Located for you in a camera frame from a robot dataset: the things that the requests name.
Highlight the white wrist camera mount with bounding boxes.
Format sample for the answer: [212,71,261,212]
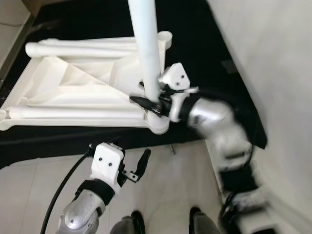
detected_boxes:
[157,62,198,122]
[90,143,125,188]

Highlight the black table cloth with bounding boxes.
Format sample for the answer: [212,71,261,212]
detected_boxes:
[0,0,268,169]

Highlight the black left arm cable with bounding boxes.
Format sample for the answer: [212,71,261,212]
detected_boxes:
[40,149,96,234]

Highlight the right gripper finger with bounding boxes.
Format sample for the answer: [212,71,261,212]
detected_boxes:
[129,95,161,113]

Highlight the white plastic table top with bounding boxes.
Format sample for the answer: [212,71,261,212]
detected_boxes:
[0,30,174,135]

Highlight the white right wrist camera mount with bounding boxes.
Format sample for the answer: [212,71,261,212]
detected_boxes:
[157,62,198,122]

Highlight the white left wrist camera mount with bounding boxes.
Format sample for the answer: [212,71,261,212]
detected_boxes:
[90,143,125,188]

